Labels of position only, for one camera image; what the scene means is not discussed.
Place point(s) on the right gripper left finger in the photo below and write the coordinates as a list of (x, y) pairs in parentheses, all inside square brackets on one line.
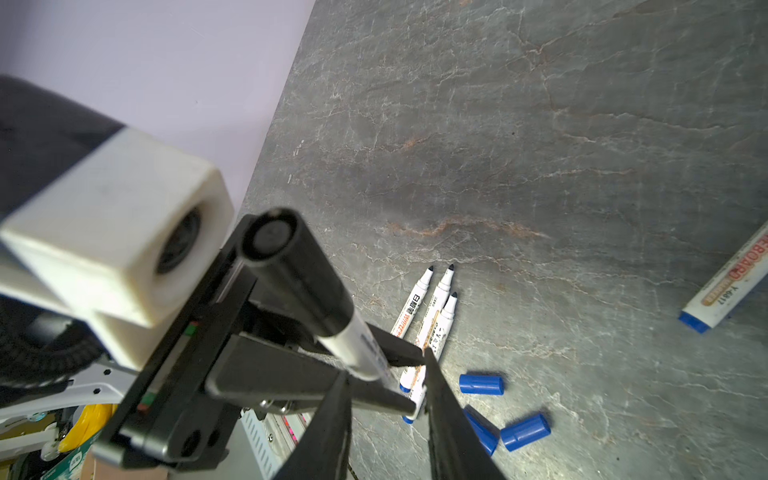
[(323, 451)]

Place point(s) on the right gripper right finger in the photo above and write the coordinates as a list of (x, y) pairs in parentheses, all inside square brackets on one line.
[(455, 451)]

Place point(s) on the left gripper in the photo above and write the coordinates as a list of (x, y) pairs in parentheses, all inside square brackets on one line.
[(168, 418)]

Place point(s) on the black pen cap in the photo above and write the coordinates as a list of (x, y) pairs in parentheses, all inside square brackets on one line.
[(281, 250)]

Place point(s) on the white marker black ink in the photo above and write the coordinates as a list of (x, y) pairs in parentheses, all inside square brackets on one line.
[(360, 353)]

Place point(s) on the blue pen cap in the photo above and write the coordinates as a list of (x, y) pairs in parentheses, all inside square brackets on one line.
[(487, 385), (525, 432), (486, 436)]

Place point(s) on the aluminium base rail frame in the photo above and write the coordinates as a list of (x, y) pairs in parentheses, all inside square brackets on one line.
[(273, 438)]

